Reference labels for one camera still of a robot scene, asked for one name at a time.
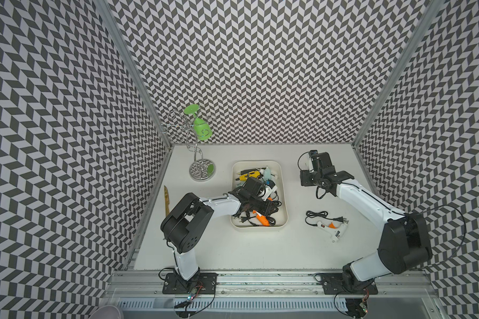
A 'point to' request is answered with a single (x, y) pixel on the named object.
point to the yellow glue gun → (255, 174)
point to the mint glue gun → (267, 174)
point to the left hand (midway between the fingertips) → (274, 210)
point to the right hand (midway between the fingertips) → (308, 177)
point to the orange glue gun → (262, 218)
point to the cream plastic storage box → (275, 191)
